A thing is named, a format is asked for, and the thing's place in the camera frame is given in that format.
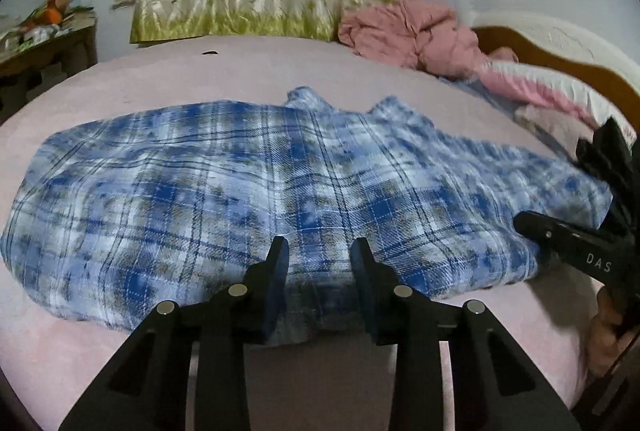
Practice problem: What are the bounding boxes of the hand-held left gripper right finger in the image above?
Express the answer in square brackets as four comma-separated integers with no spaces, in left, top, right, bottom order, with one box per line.
[349,237,583,431]

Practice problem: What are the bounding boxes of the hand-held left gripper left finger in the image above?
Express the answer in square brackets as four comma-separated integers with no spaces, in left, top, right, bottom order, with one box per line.
[57,236,291,431]

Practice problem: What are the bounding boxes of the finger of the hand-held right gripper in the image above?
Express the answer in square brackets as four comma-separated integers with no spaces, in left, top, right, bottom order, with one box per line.
[514,210,583,264]

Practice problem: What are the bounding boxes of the blue plaid shirt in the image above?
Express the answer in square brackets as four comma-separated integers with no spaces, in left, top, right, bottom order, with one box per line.
[0,86,615,346]

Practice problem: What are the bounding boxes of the person's right hand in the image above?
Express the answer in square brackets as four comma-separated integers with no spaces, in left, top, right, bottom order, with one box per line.
[589,286,636,377]

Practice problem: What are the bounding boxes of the dark cloth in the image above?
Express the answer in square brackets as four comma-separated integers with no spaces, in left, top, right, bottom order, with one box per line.
[575,116,638,237]

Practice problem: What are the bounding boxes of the light pink cloth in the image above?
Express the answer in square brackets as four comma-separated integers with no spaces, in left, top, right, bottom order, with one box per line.
[514,104,601,162]

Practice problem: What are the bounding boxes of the pink and white pillow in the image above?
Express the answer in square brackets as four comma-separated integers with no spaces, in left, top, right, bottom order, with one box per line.
[472,60,623,132]

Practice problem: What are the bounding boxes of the wooden headboard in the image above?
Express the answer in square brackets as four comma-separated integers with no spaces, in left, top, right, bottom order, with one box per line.
[472,26,640,112]

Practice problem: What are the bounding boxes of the pink bed sheet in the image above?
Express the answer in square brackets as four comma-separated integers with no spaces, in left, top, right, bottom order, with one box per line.
[0,35,601,431]

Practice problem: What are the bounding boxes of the crumpled pink blanket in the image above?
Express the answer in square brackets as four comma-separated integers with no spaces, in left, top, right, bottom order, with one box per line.
[337,0,518,79]

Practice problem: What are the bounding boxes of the grass print satin pillow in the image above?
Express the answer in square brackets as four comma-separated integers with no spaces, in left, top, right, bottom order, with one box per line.
[129,0,346,44]

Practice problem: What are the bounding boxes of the wooden nightstand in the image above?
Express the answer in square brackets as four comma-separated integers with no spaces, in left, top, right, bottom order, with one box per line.
[0,8,98,112]

